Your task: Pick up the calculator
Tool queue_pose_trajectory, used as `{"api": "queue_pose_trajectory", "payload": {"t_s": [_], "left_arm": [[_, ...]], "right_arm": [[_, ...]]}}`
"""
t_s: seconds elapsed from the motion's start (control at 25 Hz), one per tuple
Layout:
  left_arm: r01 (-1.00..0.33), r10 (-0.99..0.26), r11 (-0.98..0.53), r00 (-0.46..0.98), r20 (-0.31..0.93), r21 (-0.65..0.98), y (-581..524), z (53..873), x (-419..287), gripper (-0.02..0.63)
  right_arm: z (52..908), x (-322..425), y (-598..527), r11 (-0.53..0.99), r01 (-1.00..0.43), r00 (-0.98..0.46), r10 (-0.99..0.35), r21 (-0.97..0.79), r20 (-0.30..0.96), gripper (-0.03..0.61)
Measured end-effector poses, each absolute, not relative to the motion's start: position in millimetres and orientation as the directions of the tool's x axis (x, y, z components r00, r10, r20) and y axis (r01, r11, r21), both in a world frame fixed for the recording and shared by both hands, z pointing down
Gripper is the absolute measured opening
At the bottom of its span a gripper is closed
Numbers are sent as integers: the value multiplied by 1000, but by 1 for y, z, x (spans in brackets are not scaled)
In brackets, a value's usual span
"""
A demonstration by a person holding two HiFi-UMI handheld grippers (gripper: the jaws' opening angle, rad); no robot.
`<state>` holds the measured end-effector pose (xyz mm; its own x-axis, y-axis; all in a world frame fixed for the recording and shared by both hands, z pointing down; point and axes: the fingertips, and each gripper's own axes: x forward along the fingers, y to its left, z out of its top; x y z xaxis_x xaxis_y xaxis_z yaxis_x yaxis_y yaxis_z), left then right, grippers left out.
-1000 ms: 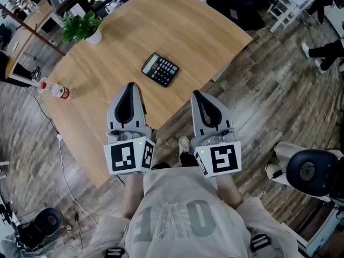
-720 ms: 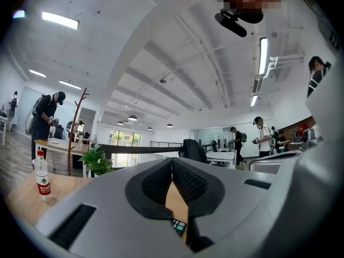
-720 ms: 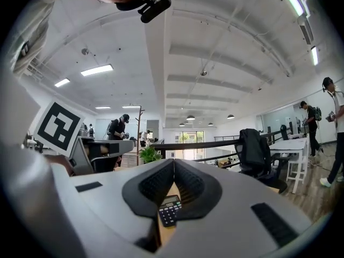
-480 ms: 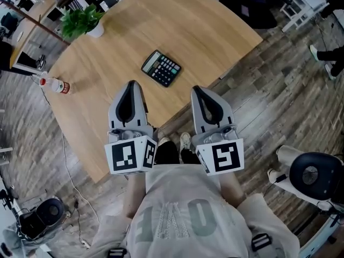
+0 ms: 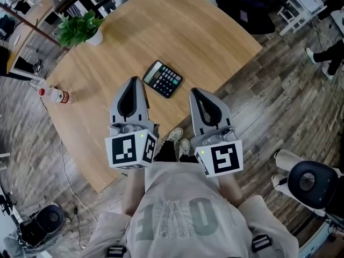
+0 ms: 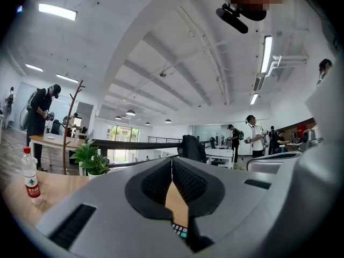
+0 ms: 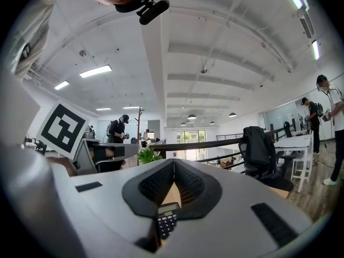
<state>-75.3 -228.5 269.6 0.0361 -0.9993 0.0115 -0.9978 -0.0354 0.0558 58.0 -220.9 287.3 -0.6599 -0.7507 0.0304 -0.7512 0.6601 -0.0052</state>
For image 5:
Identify black calculator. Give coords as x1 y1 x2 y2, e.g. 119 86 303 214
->
141 59 184 99

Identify white floor cable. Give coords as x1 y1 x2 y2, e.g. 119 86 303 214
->
59 140 99 224

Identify white plate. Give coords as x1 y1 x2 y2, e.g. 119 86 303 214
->
9 33 23 51

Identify beige sneaker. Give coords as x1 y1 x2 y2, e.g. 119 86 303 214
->
166 127 184 145
178 138 191 156

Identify clear bottle with red cap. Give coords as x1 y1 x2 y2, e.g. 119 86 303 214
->
38 87 71 105

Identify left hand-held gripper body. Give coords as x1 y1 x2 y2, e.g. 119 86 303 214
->
104 119 160 170

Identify green plant in white pot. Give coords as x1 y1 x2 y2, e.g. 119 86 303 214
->
56 9 106 48

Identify brown wooden coat rack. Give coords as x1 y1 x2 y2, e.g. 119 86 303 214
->
0 3 72 52

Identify person's black trousers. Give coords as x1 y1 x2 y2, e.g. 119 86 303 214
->
154 140 201 164

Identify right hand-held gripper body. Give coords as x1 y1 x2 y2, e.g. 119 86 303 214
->
193 126 244 178

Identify black office chair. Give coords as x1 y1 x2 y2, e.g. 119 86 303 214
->
214 0 277 35

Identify person's left forearm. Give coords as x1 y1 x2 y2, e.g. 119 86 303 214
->
121 167 147 218

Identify person's beige shirt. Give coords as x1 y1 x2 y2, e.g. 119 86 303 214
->
80 160 300 258

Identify black strap buckle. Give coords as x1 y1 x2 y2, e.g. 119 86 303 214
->
250 234 274 254
106 245 127 258

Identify black floor cable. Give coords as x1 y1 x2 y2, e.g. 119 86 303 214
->
71 202 87 250

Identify person's right forearm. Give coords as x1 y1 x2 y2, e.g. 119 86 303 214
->
217 172 246 207

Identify wooden table with white legs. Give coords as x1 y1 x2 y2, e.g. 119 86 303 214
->
6 0 55 75

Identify clear plastic cup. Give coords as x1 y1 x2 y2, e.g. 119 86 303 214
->
28 78 47 91

